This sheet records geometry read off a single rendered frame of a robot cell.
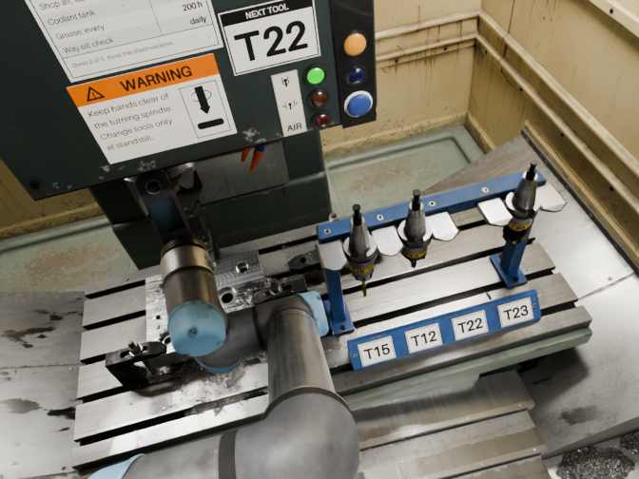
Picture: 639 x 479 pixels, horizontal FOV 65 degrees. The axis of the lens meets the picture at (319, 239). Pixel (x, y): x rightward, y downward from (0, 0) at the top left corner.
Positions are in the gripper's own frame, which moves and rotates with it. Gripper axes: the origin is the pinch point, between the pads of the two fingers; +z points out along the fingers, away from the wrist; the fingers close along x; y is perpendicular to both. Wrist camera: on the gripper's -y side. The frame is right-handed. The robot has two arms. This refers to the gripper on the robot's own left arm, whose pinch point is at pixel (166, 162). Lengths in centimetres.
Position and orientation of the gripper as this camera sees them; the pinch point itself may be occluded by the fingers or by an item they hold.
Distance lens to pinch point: 93.1
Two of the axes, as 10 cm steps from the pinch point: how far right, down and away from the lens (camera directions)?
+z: -2.9, -7.5, 5.9
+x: 9.5, -2.9, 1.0
